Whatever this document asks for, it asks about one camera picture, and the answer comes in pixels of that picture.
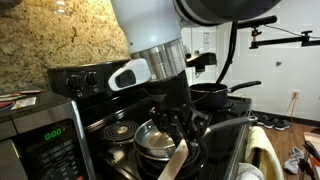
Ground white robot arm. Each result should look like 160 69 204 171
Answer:
108 0 281 142

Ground coil burner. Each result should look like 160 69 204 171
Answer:
102 121 139 143

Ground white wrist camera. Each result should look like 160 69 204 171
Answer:
108 58 151 91

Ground slotted wooden spoon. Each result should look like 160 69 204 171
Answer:
157 139 189 180

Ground black electric stove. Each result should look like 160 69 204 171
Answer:
48 61 252 180

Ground black steel microwave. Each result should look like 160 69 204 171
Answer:
0 92 96 180

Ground steel frying pan with lid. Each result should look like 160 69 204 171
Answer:
133 117 255 161

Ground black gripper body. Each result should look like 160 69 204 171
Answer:
145 71 211 142

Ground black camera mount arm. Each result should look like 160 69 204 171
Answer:
238 15 320 49

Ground yellow dish towel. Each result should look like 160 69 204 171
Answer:
245 126 284 180

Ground small black saucepan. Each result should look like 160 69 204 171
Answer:
190 81 262 109

